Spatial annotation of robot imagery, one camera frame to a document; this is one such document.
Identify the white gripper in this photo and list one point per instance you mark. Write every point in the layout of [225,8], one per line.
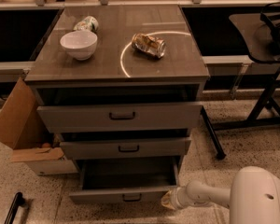
[177,197]

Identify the grey bottom drawer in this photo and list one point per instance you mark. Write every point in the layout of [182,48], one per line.
[129,180]

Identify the grey drawer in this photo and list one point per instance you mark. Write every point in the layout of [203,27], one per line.
[129,180]
[128,148]
[116,118]

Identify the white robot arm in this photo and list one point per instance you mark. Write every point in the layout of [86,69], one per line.
[253,198]

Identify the grey middle drawer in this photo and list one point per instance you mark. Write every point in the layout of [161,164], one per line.
[128,148]

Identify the grey top drawer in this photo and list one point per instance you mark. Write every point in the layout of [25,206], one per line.
[116,118]

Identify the grey drawer cabinet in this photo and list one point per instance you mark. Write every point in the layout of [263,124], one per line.
[117,74]

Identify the black metal leg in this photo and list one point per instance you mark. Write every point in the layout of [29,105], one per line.
[220,153]

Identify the crushed aluminium can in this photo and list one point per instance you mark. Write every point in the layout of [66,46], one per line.
[149,45]

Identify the open cardboard box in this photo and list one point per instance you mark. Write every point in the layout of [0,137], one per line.
[22,129]

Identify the white ceramic bowl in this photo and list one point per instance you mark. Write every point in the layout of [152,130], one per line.
[79,44]

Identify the black side table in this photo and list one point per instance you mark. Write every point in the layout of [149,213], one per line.
[261,34]

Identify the black handle on floor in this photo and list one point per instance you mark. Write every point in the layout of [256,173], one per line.
[17,202]

